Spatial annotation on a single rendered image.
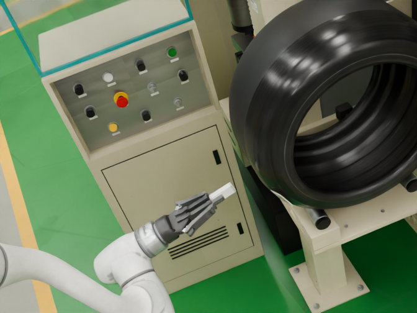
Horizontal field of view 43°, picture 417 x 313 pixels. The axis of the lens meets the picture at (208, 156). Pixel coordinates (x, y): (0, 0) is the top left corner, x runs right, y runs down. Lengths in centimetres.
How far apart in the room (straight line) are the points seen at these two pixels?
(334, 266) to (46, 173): 212
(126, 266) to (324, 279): 113
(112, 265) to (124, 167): 66
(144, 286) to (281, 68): 65
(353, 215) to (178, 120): 77
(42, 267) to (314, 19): 83
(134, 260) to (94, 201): 186
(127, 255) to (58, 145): 253
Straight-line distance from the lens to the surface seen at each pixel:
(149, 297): 140
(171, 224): 146
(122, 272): 146
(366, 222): 164
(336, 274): 238
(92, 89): 192
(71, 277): 127
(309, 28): 127
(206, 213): 142
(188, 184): 218
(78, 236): 314
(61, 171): 366
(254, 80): 129
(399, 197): 170
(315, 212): 152
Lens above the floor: 205
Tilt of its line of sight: 39 degrees down
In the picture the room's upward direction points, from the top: 19 degrees counter-clockwise
